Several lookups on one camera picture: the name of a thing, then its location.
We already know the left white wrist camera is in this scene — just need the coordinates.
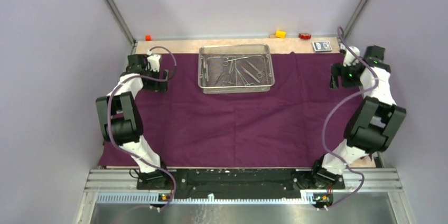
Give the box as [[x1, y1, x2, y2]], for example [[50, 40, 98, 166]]
[[146, 50, 162, 72]]

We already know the steel forceps clamp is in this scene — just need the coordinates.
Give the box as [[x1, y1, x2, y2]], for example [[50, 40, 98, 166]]
[[222, 57, 249, 66]]

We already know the yellow small block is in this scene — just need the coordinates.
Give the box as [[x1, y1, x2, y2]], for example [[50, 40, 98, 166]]
[[275, 30, 286, 39]]

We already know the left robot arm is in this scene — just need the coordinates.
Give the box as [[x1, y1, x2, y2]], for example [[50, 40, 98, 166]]
[[96, 52, 170, 189]]

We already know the steel hemostat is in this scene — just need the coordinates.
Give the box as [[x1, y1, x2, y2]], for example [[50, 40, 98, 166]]
[[241, 67, 261, 85]]

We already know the blue playing card deck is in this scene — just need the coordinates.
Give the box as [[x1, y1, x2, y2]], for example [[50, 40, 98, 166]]
[[312, 41, 332, 53]]

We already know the red small block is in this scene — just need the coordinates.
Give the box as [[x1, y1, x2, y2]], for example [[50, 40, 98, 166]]
[[298, 32, 312, 40]]

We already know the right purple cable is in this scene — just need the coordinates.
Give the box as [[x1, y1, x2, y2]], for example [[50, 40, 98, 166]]
[[321, 26, 380, 211]]

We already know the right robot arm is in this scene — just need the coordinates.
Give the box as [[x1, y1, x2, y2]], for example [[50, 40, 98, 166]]
[[310, 44, 407, 188]]

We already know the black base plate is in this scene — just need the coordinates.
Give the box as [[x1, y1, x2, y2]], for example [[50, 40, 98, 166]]
[[136, 168, 345, 200]]

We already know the purple cloth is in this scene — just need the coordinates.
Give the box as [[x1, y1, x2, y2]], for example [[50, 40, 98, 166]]
[[98, 53, 377, 169]]

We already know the metal mesh instrument tray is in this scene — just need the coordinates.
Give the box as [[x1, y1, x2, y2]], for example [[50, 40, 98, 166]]
[[198, 44, 275, 94]]

